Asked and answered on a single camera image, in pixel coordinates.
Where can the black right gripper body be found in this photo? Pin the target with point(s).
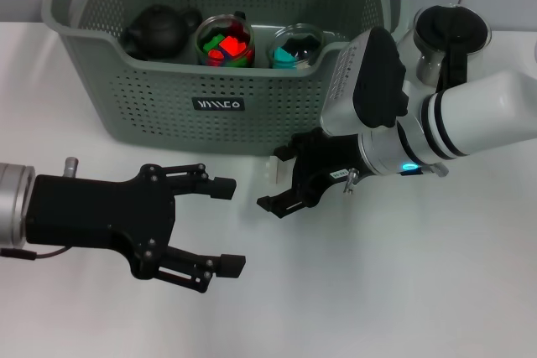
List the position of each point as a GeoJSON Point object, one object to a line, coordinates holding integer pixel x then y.
{"type": "Point", "coordinates": [327, 161]}

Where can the black clay teapot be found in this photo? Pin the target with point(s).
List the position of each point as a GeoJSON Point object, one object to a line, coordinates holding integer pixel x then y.
{"type": "Point", "coordinates": [157, 31]}

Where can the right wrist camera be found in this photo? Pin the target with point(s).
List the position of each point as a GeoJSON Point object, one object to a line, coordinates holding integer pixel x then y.
{"type": "Point", "coordinates": [377, 77]}

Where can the white toy brick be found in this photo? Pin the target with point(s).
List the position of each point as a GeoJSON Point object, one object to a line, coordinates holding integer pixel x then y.
{"type": "Point", "coordinates": [303, 65]}
{"type": "Point", "coordinates": [277, 171]}

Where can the large red toy brick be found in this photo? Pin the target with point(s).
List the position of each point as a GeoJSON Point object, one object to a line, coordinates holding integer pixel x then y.
{"type": "Point", "coordinates": [228, 45]}

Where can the glass jar with teal bricks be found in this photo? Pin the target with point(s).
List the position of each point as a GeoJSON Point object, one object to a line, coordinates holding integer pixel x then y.
{"type": "Point", "coordinates": [302, 37]}

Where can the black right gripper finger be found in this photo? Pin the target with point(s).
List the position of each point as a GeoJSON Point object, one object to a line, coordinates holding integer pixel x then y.
{"type": "Point", "coordinates": [289, 203]}
{"type": "Point", "coordinates": [291, 152]}

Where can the grey-green perforated storage bin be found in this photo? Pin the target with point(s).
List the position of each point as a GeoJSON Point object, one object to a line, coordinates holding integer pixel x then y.
{"type": "Point", "coordinates": [168, 94]}

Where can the glass teacup with black holder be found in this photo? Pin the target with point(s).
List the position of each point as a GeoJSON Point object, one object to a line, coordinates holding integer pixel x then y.
{"type": "Point", "coordinates": [247, 31]}

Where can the silver wrist post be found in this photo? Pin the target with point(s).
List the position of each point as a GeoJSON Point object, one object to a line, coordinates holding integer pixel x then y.
{"type": "Point", "coordinates": [71, 167]}
{"type": "Point", "coordinates": [350, 180]}

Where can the silver left wrist post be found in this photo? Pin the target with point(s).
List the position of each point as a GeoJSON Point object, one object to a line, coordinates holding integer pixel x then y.
{"type": "Point", "coordinates": [71, 167]}

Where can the silver right wrist post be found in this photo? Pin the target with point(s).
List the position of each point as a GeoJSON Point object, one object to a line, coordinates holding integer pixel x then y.
{"type": "Point", "coordinates": [350, 180]}

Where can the blue toy brick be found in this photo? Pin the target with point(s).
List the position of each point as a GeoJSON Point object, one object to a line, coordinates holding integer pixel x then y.
{"type": "Point", "coordinates": [227, 56]}

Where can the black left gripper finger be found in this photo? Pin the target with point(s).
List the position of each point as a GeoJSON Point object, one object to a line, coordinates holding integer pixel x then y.
{"type": "Point", "coordinates": [201, 268]}
{"type": "Point", "coordinates": [201, 184]}

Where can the teal toy brick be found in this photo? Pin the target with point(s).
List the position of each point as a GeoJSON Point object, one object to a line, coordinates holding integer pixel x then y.
{"type": "Point", "coordinates": [283, 58]}

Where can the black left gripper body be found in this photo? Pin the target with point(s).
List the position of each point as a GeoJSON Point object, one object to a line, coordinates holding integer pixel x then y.
{"type": "Point", "coordinates": [100, 215]}

